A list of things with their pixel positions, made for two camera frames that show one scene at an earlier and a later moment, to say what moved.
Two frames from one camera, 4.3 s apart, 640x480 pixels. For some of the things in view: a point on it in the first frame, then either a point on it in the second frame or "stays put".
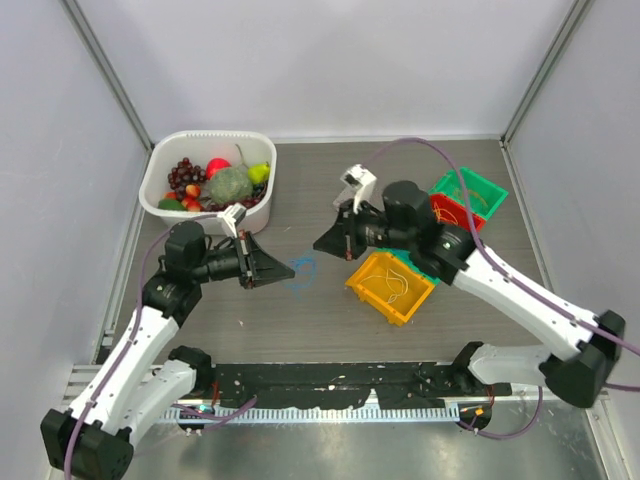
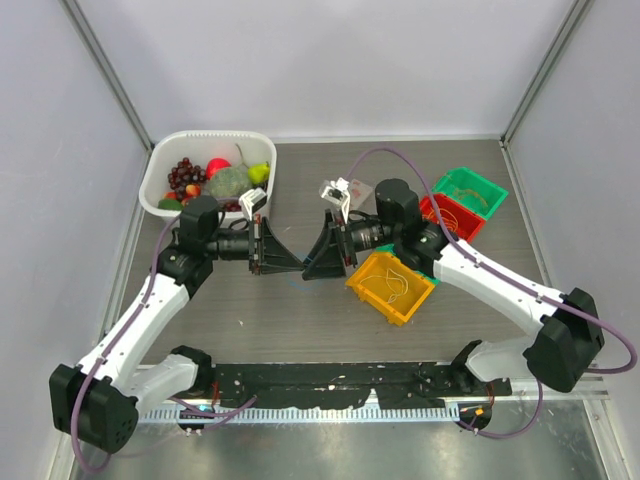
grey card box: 345,195 → 363,197
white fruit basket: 198,147 stays put
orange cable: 457,192 stays put
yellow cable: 437,212 stays put
